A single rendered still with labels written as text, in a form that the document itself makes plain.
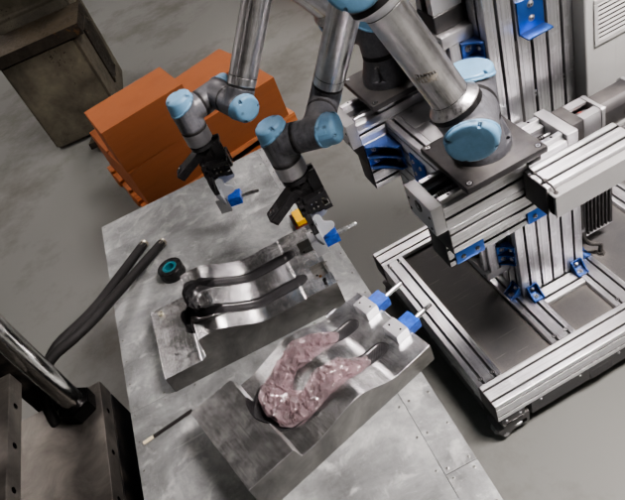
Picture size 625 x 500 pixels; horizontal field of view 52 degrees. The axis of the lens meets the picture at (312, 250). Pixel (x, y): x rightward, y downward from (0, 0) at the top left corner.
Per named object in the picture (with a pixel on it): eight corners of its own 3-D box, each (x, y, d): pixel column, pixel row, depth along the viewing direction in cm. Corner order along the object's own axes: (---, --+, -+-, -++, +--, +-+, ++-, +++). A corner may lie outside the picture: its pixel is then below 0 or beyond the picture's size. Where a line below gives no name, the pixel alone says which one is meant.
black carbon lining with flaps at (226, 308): (294, 252, 178) (282, 228, 172) (312, 288, 166) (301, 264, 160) (182, 310, 176) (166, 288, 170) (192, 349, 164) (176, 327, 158)
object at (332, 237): (356, 225, 172) (349, 210, 169) (362, 235, 168) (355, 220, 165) (312, 247, 173) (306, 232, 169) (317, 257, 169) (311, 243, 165)
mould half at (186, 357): (313, 247, 187) (299, 214, 178) (346, 304, 168) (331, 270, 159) (160, 325, 185) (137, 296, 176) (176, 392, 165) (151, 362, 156)
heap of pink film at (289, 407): (330, 326, 156) (321, 307, 151) (378, 366, 144) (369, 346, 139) (248, 397, 149) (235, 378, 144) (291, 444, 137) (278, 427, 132)
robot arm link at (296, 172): (276, 175, 150) (269, 160, 156) (284, 189, 153) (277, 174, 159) (305, 160, 150) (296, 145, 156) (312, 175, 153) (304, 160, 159)
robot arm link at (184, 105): (196, 89, 169) (171, 107, 166) (213, 123, 176) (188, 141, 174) (183, 82, 174) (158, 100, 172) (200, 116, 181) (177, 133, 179)
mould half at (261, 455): (363, 305, 166) (351, 278, 158) (435, 358, 148) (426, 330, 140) (210, 436, 152) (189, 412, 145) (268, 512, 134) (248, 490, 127)
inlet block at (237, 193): (261, 191, 197) (255, 178, 194) (262, 201, 194) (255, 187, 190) (222, 203, 199) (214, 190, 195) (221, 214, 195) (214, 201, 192)
